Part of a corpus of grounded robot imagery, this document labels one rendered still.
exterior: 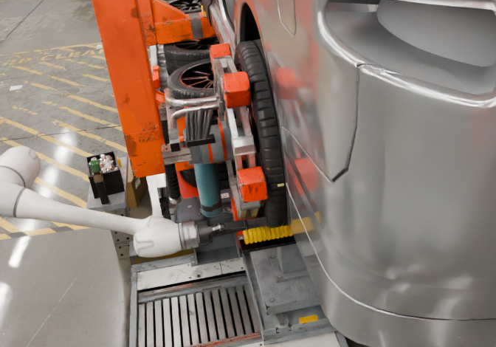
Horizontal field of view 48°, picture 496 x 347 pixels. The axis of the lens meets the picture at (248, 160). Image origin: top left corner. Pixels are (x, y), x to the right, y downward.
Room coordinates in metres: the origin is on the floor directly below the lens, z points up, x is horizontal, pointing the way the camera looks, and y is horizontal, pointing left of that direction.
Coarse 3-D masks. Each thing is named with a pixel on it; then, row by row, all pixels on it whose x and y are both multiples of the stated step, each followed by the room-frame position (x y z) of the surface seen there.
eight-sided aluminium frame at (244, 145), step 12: (216, 60) 1.82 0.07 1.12; (228, 60) 1.81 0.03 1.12; (216, 72) 1.79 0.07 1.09; (228, 72) 1.86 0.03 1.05; (240, 108) 1.57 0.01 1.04; (228, 120) 1.55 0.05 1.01; (240, 144) 1.48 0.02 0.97; (252, 144) 1.48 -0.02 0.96; (240, 156) 1.47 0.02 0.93; (252, 156) 1.48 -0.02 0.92; (228, 168) 1.87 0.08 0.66; (240, 168) 1.47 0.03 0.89; (240, 192) 1.47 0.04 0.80; (240, 204) 1.48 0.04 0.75; (252, 204) 1.47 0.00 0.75; (240, 216) 1.58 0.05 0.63; (252, 216) 1.61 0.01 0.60
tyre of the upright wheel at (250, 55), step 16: (240, 48) 1.77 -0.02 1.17; (256, 48) 1.72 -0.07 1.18; (240, 64) 1.83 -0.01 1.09; (256, 64) 1.63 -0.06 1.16; (256, 80) 1.57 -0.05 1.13; (256, 96) 1.53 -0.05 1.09; (272, 96) 1.53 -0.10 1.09; (256, 112) 1.51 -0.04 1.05; (272, 112) 1.49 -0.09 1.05; (272, 128) 1.47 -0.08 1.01; (272, 144) 1.45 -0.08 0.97; (272, 160) 1.43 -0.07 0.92; (272, 176) 1.42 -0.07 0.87; (272, 192) 1.42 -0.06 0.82; (272, 208) 1.44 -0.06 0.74; (272, 224) 1.50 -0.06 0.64; (288, 224) 1.55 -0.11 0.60
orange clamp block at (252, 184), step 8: (248, 168) 1.47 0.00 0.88; (256, 168) 1.46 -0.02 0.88; (240, 176) 1.42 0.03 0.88; (248, 176) 1.42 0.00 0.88; (256, 176) 1.41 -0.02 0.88; (264, 176) 1.41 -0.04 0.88; (240, 184) 1.40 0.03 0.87; (248, 184) 1.38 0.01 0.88; (256, 184) 1.39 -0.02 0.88; (264, 184) 1.39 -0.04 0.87; (248, 192) 1.38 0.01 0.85; (256, 192) 1.39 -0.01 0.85; (264, 192) 1.39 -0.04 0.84; (248, 200) 1.38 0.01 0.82; (256, 200) 1.38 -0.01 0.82
